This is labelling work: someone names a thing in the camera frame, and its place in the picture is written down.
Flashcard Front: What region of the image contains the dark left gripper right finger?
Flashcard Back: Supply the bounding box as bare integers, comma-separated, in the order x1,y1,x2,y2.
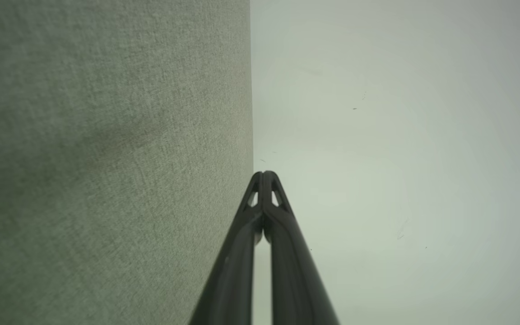
263,171,340,325

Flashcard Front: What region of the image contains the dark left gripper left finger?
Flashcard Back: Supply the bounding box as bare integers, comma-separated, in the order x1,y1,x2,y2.
188,171,265,325

